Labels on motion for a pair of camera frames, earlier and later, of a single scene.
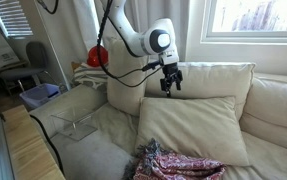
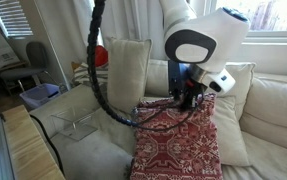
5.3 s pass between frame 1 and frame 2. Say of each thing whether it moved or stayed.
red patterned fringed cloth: moved
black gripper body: moved
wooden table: stayed
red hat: stayed
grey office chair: stayed
